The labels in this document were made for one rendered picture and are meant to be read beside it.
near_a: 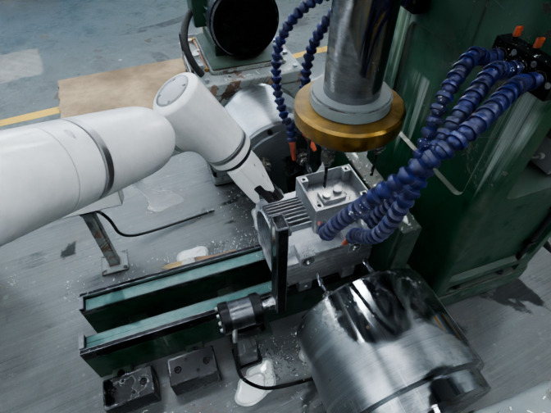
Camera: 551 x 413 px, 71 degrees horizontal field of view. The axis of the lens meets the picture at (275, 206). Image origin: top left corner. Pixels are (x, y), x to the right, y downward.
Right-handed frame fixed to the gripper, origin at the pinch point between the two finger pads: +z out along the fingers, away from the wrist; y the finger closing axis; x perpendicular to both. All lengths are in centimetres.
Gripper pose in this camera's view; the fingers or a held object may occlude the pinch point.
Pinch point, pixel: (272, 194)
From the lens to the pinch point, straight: 80.8
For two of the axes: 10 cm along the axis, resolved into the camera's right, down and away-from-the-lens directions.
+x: 8.2, -5.5, -1.7
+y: 3.3, 7.0, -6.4
